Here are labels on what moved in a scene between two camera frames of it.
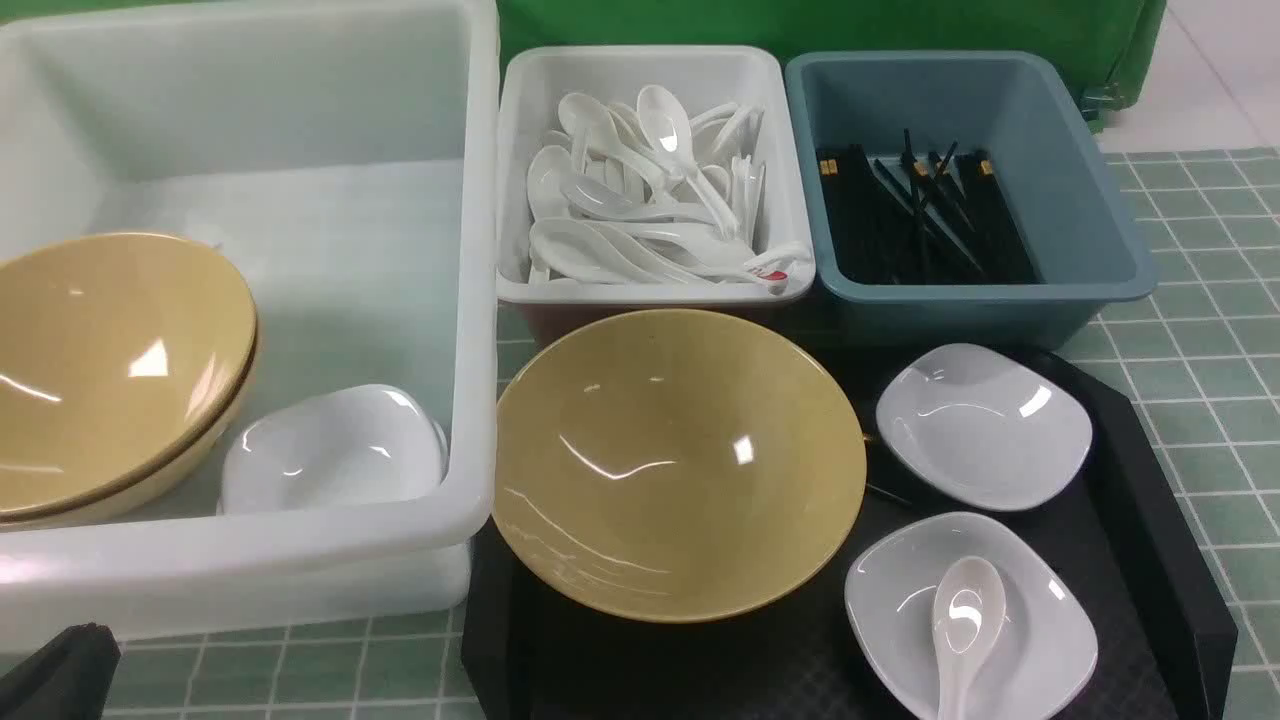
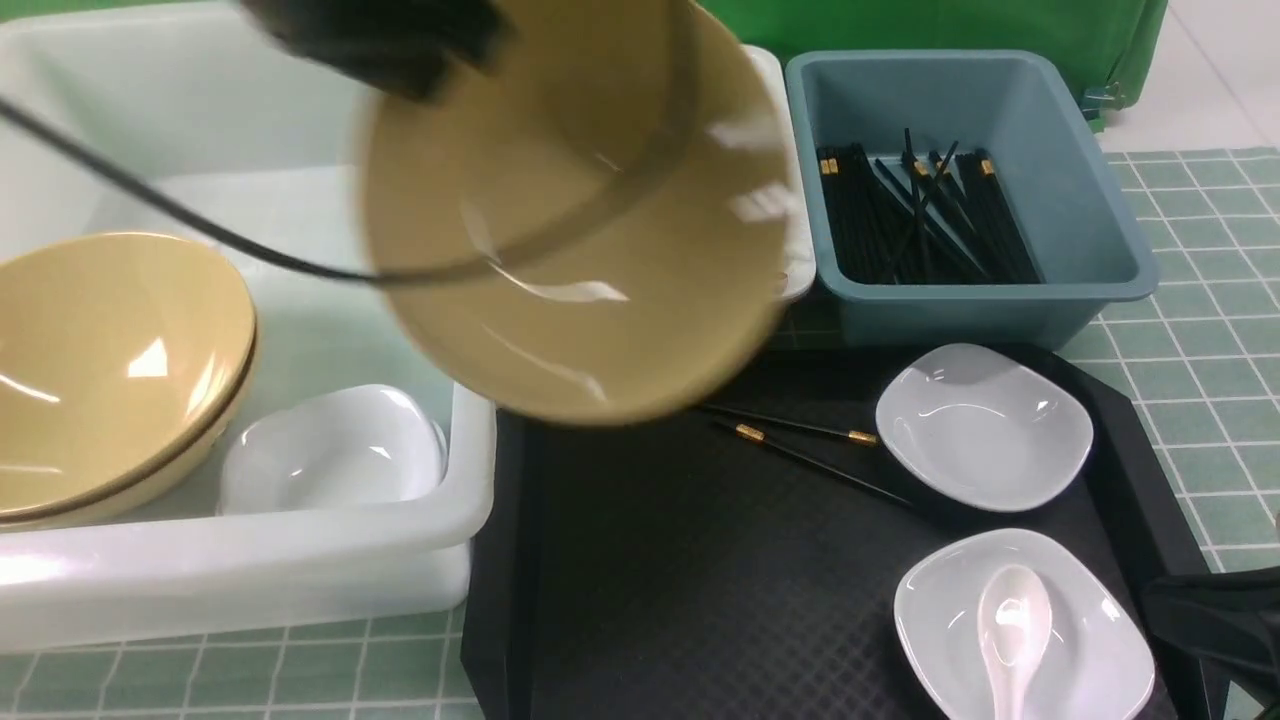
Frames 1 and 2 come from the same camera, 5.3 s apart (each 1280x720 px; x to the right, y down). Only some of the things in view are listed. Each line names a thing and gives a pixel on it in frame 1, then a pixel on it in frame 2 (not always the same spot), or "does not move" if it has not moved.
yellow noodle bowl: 676,466 to 594,232
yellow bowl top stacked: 117,351 does not move
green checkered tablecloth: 1198,371 does not move
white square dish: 998,431 does not move
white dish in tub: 361,443 does not move
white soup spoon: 968,613 to 1014,619
